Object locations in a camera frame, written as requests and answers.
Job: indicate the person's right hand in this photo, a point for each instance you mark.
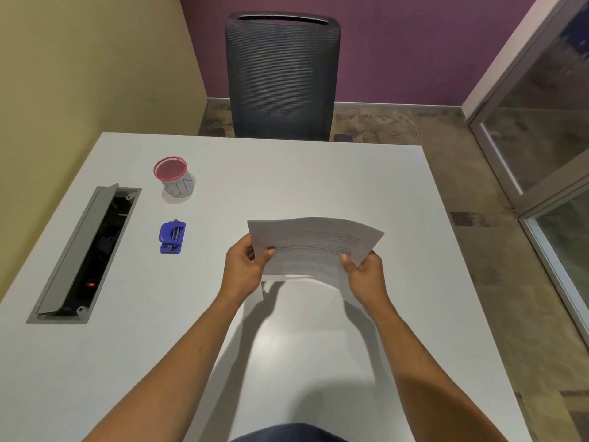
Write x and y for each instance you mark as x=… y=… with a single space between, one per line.
x=368 y=277

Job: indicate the person's left hand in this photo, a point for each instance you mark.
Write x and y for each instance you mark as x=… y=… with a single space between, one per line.
x=240 y=271

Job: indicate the person's right thumb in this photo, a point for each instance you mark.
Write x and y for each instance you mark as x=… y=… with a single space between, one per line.
x=348 y=264

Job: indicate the person's left thumb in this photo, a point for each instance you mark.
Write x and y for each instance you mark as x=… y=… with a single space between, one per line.
x=268 y=255

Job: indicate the printed white paper sheet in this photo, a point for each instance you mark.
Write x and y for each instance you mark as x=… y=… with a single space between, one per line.
x=317 y=247

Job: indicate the person's right forearm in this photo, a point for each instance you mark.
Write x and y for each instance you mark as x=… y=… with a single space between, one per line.
x=430 y=377

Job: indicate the person's left forearm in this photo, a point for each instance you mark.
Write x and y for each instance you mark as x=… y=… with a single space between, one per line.
x=170 y=368

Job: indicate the blue hole punch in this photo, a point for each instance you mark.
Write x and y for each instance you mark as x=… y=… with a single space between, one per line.
x=171 y=237

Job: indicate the white cup with red rim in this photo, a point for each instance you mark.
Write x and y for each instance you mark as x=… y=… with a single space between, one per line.
x=174 y=177

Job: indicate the person's dark blue clothing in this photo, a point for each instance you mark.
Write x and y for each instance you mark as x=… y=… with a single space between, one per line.
x=287 y=433

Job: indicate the dark grey mesh office chair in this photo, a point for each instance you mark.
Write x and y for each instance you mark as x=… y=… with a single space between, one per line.
x=281 y=75

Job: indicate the glass door with white frame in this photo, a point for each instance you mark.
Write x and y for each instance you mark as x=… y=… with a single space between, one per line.
x=538 y=147

